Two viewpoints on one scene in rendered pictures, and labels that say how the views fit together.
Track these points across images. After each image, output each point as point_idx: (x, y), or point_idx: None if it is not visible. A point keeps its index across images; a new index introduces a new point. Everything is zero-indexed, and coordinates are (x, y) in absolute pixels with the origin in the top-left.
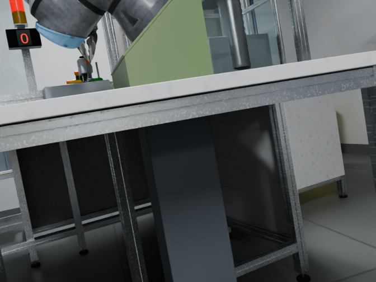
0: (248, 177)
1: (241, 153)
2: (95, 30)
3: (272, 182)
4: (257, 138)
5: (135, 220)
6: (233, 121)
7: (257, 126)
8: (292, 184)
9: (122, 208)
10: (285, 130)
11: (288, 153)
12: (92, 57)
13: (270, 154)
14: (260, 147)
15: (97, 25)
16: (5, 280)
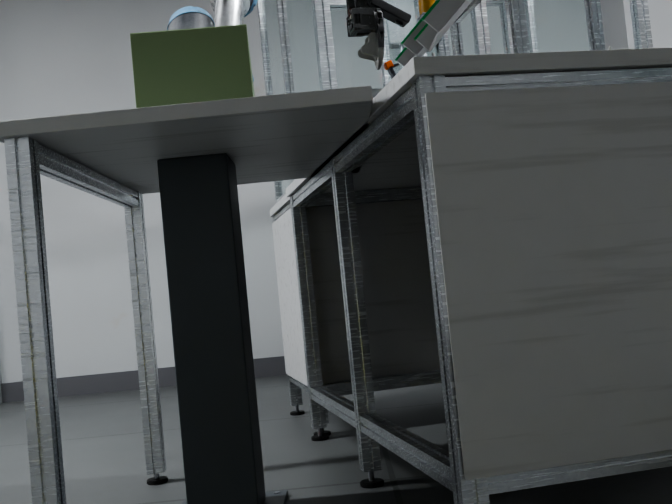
0: (643, 296)
1: (645, 223)
2: (357, 29)
3: (538, 313)
4: (558, 185)
5: (346, 297)
6: (649, 124)
7: (548, 151)
8: (440, 317)
9: (341, 277)
10: (426, 177)
11: (432, 237)
12: (378, 63)
13: (520, 234)
14: (555, 211)
15: (353, 23)
16: (143, 283)
